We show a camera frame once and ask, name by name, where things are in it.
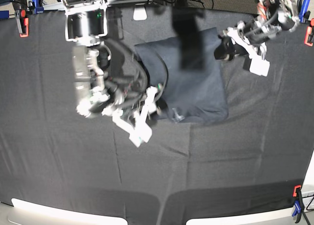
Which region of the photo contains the black table cloth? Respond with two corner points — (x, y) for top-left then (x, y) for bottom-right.
(0, 12), (314, 225)

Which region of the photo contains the red blue clamp near right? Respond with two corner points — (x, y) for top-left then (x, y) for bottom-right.
(292, 185), (311, 225)

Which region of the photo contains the blue clamp far left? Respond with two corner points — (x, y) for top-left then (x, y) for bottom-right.
(28, 0), (44, 14)

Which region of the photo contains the red clamp far left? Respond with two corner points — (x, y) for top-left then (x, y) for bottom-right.
(15, 9), (29, 38)

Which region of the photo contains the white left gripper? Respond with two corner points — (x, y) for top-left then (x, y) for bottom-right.
(214, 27), (270, 77)

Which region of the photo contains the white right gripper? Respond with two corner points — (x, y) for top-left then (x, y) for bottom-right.
(112, 86), (170, 147)

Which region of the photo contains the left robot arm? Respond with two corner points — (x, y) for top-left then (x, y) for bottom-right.
(214, 0), (300, 77)

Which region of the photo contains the red clamp far right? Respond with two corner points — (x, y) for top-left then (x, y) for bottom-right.
(304, 19), (314, 47)

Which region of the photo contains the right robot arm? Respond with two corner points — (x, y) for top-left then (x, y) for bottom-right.
(61, 0), (167, 147)

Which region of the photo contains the dark grey t-shirt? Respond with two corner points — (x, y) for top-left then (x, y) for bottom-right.
(134, 28), (229, 124)

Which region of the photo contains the blue clamp far right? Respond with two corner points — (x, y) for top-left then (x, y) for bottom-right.
(297, 0), (311, 24)

